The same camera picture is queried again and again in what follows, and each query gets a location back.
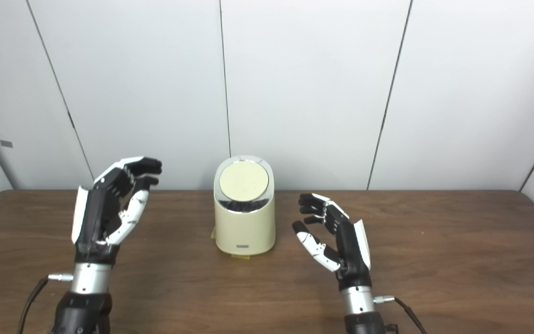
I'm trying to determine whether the white and black left hand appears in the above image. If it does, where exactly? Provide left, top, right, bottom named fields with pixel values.
left=71, top=156, right=163, bottom=265

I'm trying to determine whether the white and black right hand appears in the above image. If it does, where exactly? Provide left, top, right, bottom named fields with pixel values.
left=292, top=193, right=372, bottom=292

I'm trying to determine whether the cream-colored bin body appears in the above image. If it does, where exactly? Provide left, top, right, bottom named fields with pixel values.
left=213, top=155, right=276, bottom=256

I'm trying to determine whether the round cream bin lid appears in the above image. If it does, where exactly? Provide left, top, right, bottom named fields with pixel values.
left=219, top=161, right=270, bottom=202

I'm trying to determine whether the yellow tape under bin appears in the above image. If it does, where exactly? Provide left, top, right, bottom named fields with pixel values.
left=210, top=227, right=251, bottom=259

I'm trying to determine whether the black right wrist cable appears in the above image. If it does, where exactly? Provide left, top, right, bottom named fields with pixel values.
left=374, top=295, right=427, bottom=334

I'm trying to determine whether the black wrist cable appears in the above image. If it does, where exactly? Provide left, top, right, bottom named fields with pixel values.
left=374, top=295, right=427, bottom=334
left=17, top=274, right=74, bottom=334

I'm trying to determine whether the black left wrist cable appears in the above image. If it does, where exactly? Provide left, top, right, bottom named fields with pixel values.
left=17, top=274, right=74, bottom=334

